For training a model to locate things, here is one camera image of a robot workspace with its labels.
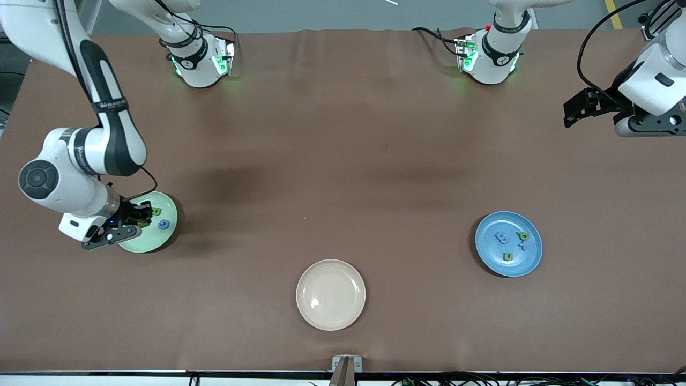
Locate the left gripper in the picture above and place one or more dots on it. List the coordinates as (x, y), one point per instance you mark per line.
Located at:
(609, 104)

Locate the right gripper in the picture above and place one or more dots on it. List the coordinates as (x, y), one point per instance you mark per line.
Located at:
(127, 213)

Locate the blue letter G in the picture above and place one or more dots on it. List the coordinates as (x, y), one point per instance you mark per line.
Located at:
(160, 224)

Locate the green letter p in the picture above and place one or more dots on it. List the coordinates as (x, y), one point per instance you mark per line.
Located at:
(522, 236)

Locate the blue letter x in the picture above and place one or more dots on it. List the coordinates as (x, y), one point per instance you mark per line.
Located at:
(523, 246)

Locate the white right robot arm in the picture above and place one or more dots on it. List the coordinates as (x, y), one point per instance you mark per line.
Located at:
(53, 182)

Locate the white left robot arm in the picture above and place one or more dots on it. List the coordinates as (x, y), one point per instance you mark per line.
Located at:
(496, 53)

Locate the green plate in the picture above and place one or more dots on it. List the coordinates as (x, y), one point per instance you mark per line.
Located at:
(161, 241)

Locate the blue plate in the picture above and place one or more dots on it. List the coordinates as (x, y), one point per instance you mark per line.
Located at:
(493, 257)

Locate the beige plate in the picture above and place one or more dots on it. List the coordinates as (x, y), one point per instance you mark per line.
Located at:
(330, 295)

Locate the brown table mat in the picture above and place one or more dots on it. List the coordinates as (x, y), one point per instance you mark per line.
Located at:
(343, 107)

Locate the aluminium frame profile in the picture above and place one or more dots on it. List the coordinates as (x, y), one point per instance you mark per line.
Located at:
(649, 29)

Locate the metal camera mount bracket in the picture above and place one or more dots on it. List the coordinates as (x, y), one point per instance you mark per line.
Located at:
(347, 364)

